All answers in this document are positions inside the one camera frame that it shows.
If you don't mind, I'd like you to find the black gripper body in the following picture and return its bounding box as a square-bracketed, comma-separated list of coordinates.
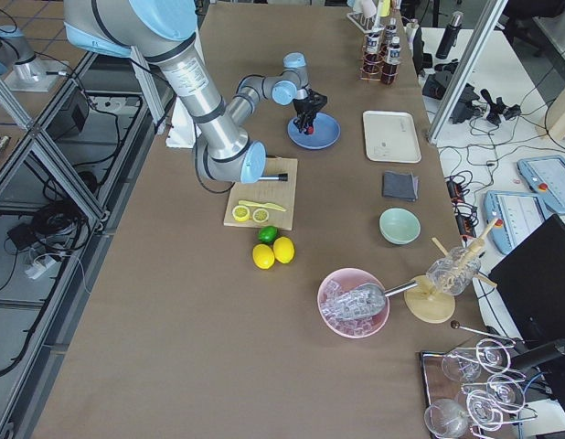
[293, 97, 320, 123]

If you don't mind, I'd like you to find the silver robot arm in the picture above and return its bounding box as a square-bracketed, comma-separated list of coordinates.
[0, 25, 47, 84]
[64, 0, 327, 184]

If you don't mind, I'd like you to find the blue plate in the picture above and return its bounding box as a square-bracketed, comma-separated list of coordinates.
[287, 112, 341, 150]

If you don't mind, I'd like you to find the steel muddler black tip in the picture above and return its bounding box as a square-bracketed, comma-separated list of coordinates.
[259, 173, 288, 181]

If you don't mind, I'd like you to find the wooden cutting board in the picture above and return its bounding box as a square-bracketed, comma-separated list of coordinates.
[223, 157, 298, 230]

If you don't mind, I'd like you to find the dark drink bottle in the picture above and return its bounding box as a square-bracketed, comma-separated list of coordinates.
[384, 17, 397, 45]
[380, 37, 400, 85]
[363, 27, 383, 73]

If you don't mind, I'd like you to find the cream rabbit tray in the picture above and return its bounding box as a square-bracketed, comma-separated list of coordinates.
[362, 111, 421, 164]

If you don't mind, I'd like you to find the yellow plastic knife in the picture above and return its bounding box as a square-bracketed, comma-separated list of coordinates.
[238, 199, 287, 212]

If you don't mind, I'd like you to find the lemon half slice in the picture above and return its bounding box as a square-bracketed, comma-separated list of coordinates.
[231, 205, 251, 222]
[251, 208, 270, 224]

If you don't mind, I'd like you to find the white cup rack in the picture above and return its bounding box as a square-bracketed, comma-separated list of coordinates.
[346, 0, 392, 34]

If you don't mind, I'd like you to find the grey folded cloth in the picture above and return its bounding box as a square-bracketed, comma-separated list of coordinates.
[382, 171, 419, 202]

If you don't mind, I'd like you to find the pink cup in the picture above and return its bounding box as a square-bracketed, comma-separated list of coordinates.
[358, 0, 378, 18]

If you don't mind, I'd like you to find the green lime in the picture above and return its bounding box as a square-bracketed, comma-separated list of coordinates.
[258, 225, 279, 245]

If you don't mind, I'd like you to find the whole yellow lemon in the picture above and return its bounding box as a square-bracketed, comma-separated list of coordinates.
[251, 243, 275, 270]
[272, 237, 295, 263]

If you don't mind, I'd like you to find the green bowl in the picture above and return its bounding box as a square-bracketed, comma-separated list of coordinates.
[378, 208, 421, 245]

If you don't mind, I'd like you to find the black thermos bottle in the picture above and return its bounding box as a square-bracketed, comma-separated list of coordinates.
[435, 11, 464, 59]

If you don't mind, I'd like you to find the metal ice scoop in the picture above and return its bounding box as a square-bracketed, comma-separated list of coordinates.
[351, 281, 418, 318]

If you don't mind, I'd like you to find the pink bowl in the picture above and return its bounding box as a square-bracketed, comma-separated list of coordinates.
[317, 268, 390, 338]

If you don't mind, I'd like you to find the pile of clear ice cubes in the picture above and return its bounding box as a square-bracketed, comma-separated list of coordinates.
[318, 280, 389, 338]

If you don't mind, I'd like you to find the clear glass mug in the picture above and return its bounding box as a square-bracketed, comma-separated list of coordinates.
[426, 247, 481, 296]

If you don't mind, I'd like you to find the wooden cup tree stand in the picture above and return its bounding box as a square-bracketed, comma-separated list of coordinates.
[404, 219, 502, 324]

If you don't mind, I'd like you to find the blue teach pendant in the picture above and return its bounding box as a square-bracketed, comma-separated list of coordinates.
[484, 190, 550, 255]
[517, 155, 565, 215]

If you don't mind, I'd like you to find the black monitor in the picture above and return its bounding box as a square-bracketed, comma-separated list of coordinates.
[489, 214, 565, 348]

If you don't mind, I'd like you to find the wine glass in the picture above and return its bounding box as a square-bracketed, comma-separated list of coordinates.
[485, 374, 525, 413]
[441, 347, 482, 383]
[475, 338, 511, 374]
[424, 399, 469, 438]

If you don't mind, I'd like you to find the black tray under glasses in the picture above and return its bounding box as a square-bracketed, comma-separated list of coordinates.
[418, 348, 485, 439]

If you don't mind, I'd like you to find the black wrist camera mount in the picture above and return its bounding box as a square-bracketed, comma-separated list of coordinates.
[309, 90, 327, 112]

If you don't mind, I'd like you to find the copper wire bottle rack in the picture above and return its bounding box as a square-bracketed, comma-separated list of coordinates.
[359, 27, 401, 85]

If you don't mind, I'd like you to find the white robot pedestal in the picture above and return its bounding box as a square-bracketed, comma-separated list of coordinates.
[165, 98, 201, 149]

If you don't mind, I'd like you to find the aluminium frame post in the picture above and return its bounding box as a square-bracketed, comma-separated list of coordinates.
[427, 0, 507, 145]

